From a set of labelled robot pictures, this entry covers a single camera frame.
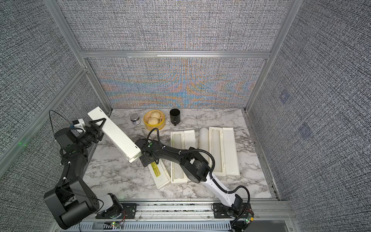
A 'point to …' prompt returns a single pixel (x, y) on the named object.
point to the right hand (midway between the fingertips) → (151, 155)
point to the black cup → (175, 116)
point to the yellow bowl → (154, 119)
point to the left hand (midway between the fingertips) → (108, 121)
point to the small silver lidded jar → (135, 118)
